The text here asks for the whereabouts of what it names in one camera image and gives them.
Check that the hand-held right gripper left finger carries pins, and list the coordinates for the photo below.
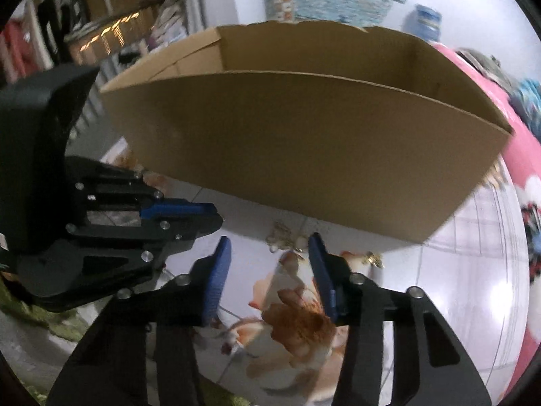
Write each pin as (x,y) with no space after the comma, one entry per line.
(217,279)

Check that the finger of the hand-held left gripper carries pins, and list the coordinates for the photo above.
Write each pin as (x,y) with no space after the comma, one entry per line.
(198,226)
(177,209)

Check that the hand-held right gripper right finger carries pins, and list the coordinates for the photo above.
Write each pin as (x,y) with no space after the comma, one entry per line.
(321,279)

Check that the small gold butterfly charm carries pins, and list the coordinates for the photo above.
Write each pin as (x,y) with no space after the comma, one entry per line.
(375,259)

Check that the brown cardboard box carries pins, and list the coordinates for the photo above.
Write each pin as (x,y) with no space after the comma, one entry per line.
(296,143)

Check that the black hanging garment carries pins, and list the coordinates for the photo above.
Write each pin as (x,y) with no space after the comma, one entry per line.
(63,17)

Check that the white curtain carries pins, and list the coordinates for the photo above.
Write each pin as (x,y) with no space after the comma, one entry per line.
(188,0)

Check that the orange checked cloth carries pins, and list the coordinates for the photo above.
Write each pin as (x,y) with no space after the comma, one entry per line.
(280,4)

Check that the pink floral blanket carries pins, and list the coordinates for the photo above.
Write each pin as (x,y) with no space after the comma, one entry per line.
(524,160)

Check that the grey cushion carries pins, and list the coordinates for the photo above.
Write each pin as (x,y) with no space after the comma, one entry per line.
(479,63)

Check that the blue patterned blanket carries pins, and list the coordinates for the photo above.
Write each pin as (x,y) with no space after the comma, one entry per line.
(528,101)

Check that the blue water jug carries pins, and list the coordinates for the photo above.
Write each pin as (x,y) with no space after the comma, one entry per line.
(424,23)

